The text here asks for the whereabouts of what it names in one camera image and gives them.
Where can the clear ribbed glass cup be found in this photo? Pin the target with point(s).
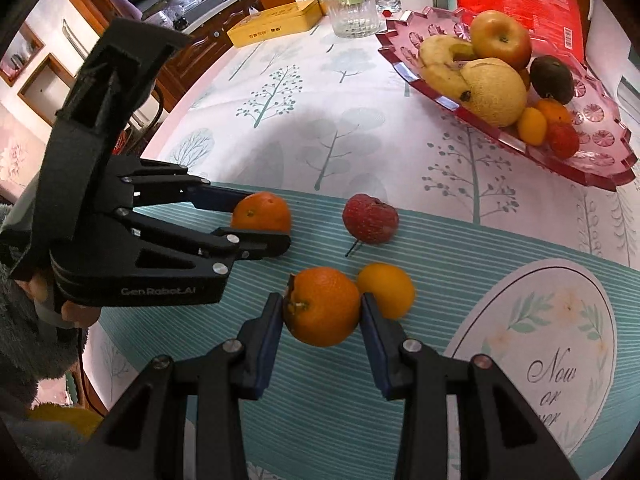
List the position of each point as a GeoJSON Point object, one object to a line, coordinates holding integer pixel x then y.
{"type": "Point", "coordinates": [351, 10]}

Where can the yellow object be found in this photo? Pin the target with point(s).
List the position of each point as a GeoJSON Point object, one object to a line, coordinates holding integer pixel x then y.
{"type": "Point", "coordinates": [65, 417]}

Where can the large red yellow apple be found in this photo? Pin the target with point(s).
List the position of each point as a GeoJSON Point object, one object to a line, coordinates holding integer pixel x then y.
{"type": "Point", "coordinates": [500, 40]}

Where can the small yellow orange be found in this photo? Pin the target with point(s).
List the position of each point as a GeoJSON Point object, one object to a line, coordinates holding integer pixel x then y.
{"type": "Point", "coordinates": [531, 125]}
{"type": "Point", "coordinates": [390, 290]}

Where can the small bright red apple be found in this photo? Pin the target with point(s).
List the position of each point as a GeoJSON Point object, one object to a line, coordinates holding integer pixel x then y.
{"type": "Point", "coordinates": [564, 139]}

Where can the pink glass bowl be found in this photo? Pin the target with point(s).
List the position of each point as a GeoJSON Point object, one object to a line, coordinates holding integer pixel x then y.
{"type": "Point", "coordinates": [595, 130]}

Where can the white paper roll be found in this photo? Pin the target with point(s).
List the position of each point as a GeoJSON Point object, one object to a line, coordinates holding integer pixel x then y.
{"type": "Point", "coordinates": [605, 35]}

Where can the red plastic bag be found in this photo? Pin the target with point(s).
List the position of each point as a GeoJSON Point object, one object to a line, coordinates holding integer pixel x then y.
{"type": "Point", "coordinates": [515, 5]}

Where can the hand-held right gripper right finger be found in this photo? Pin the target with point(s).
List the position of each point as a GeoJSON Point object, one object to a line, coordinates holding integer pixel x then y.
{"type": "Point", "coordinates": [375, 345]}

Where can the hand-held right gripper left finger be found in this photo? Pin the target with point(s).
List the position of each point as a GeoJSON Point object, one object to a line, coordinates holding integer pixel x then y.
{"type": "Point", "coordinates": [265, 345]}

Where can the yellow pear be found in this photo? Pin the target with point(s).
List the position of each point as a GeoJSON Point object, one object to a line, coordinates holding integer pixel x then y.
{"type": "Point", "coordinates": [492, 92]}

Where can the small dark red fruit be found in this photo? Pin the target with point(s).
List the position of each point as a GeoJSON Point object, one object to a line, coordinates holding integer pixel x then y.
{"type": "Point", "coordinates": [370, 219]}

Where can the wooden kitchen counter cabinet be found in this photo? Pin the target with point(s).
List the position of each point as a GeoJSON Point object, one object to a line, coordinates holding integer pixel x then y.
{"type": "Point", "coordinates": [200, 35]}

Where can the person's left hand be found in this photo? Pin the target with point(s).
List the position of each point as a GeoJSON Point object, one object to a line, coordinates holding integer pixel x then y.
{"type": "Point", "coordinates": [75, 314]}

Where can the orange tangerine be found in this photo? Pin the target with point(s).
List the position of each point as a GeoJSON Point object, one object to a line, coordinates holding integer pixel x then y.
{"type": "Point", "coordinates": [552, 111]}
{"type": "Point", "coordinates": [322, 307]}
{"type": "Point", "coordinates": [261, 212]}

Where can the dark green avocado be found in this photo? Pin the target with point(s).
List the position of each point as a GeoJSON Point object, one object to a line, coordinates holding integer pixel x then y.
{"type": "Point", "coordinates": [552, 77]}

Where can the printed teal white tablecloth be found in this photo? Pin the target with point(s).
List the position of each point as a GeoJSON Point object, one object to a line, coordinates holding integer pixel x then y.
{"type": "Point", "coordinates": [300, 110]}

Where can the yellow spotted banana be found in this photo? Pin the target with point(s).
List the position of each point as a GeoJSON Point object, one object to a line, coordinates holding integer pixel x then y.
{"type": "Point", "coordinates": [440, 67]}

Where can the flat yellow box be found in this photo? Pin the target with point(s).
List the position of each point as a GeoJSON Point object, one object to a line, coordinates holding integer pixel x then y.
{"type": "Point", "coordinates": [275, 22]}

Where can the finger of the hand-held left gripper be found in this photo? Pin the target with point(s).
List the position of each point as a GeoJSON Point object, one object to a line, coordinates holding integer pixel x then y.
{"type": "Point", "coordinates": [220, 197]}
{"type": "Point", "coordinates": [260, 245]}

